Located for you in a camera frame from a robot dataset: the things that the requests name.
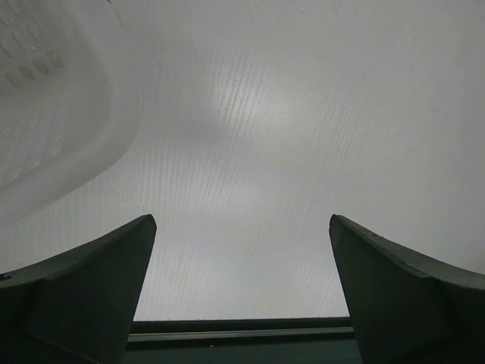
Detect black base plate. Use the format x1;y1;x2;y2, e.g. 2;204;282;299
122;318;361;363

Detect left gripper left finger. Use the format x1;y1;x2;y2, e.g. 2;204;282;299
1;215;157;363

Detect white plastic basket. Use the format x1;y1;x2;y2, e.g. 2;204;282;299
1;1;142;230

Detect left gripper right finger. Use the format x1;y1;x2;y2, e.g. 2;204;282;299
329;215;484;363

